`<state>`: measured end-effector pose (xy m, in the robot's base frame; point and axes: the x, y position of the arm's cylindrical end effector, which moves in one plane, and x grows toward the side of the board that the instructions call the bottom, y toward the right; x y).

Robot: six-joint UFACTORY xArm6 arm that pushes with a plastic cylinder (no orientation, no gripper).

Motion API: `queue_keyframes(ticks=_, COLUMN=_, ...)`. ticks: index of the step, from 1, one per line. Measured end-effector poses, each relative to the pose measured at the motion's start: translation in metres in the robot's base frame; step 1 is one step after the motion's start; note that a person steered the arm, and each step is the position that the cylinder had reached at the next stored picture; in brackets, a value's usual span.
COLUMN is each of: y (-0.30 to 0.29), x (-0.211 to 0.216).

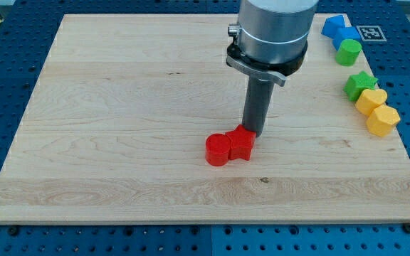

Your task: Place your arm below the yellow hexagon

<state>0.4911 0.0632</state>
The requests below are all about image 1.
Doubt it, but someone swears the black white fiducial tag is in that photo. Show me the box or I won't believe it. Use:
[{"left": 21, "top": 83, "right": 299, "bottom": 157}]
[{"left": 356, "top": 25, "right": 387, "bottom": 42}]

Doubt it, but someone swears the red star block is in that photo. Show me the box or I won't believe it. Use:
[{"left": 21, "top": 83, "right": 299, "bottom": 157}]
[{"left": 225, "top": 124, "right": 256, "bottom": 161}]

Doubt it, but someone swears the yellow heart block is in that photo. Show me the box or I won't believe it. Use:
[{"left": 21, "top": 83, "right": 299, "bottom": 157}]
[{"left": 355, "top": 89, "right": 388, "bottom": 116}]

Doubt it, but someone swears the blue triangle block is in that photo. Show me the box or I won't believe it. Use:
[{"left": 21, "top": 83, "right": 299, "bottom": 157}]
[{"left": 321, "top": 15, "right": 346, "bottom": 38}]

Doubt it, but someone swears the red cylinder block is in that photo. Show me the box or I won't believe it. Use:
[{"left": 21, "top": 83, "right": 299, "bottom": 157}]
[{"left": 205, "top": 134, "right": 231, "bottom": 166}]

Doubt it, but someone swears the blue cube block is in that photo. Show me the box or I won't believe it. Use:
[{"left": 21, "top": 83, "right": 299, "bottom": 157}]
[{"left": 332, "top": 26, "right": 362, "bottom": 50}]

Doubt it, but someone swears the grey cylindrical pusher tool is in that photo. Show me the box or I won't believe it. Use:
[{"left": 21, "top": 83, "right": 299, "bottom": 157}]
[{"left": 241, "top": 77, "right": 274, "bottom": 137}]

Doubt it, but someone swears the yellow hexagon block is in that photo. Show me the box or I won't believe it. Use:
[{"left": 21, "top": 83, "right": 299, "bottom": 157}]
[{"left": 366, "top": 105, "right": 401, "bottom": 137}]

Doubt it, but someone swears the green star block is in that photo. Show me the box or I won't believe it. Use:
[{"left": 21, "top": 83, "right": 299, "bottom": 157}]
[{"left": 343, "top": 71, "right": 378, "bottom": 102}]

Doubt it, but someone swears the green cylinder block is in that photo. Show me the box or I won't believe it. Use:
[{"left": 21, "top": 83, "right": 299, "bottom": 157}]
[{"left": 335, "top": 39, "right": 362, "bottom": 66}]

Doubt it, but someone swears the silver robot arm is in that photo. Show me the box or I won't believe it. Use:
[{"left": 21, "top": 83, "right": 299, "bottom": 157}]
[{"left": 226, "top": 0, "right": 318, "bottom": 86}]

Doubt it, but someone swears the wooden board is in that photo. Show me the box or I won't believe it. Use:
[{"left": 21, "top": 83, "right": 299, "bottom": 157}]
[{"left": 0, "top": 14, "right": 410, "bottom": 225}]

